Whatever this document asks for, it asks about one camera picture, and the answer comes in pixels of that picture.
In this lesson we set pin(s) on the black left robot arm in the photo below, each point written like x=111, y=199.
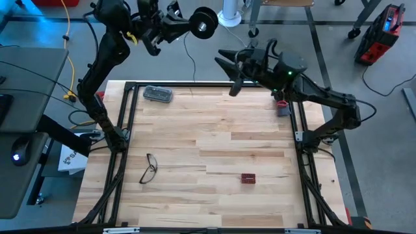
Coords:
x=107, y=55

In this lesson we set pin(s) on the black computer mouse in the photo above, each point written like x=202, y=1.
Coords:
x=21, y=151

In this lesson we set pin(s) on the red plastic bin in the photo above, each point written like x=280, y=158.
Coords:
x=55, y=2

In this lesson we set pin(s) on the grey desk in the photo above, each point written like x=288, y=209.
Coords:
x=26, y=97

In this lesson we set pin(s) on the white pole with round base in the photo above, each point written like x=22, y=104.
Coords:
x=229, y=18

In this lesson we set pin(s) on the metal desk caster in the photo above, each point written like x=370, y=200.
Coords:
x=40, y=199

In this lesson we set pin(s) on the white printed box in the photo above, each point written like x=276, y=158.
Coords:
x=70, y=161

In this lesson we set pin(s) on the red bit holder block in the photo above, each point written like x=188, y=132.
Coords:
x=248, y=178

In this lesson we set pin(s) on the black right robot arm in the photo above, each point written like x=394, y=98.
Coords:
x=325, y=96

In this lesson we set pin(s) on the red and black tool case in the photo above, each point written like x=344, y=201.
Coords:
x=378, y=35

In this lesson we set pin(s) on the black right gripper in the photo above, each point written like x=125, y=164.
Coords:
x=260, y=66

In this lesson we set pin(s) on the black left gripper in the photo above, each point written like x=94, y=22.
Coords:
x=151, y=22

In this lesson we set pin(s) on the red table clamp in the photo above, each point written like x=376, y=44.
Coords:
x=100, y=95

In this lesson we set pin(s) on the grey metal bar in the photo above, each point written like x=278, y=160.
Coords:
x=410, y=102

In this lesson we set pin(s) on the wooden workbench on casters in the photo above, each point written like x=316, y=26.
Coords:
x=254, y=16

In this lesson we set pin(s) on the black aluminium table frame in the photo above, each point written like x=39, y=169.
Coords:
x=162, y=84

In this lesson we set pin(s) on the silver metal bracket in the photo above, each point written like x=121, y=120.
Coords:
x=302, y=231
x=121, y=230

